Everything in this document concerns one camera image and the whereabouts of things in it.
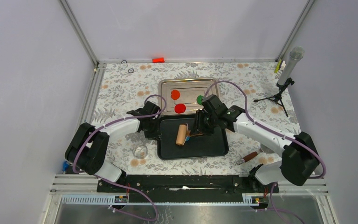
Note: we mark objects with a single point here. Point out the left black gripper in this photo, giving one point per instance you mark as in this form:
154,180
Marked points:
155,135

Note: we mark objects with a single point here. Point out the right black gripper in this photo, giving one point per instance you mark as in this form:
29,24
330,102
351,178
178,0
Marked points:
200,128

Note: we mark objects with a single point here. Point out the black plastic tray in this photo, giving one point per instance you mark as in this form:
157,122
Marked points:
196,147

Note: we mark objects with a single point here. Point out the wooden dough roller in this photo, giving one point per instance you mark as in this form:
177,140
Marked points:
183,132

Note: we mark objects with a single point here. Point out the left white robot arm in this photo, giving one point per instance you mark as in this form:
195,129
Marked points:
88,147

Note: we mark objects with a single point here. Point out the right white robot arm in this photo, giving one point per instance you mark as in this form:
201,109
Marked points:
299,157

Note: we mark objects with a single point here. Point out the green dough disc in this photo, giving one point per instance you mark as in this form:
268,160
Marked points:
199,99

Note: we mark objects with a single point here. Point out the red dough disc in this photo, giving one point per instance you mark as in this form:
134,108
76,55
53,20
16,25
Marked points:
180,108

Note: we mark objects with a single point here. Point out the orange dough disc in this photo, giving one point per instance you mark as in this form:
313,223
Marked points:
175,94

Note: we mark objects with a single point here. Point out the small glass bowl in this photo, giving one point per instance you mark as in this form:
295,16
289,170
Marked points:
140,151

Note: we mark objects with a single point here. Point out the silver metal tray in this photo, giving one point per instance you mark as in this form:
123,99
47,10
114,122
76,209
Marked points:
189,90

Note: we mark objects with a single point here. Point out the floral tablecloth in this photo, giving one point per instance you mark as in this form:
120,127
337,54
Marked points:
126,86

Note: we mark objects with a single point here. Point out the orange block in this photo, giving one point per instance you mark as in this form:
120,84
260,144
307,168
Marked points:
158,60

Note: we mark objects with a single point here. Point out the yellow marker pen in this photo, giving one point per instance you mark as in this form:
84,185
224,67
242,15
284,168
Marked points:
278,66

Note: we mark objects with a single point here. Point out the grey microphone on tripod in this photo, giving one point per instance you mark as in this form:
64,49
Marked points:
295,55

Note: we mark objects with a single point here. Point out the brown handled tool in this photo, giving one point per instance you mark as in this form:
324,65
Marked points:
248,157

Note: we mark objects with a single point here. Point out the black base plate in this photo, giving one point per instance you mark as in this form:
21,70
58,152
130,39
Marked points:
187,188

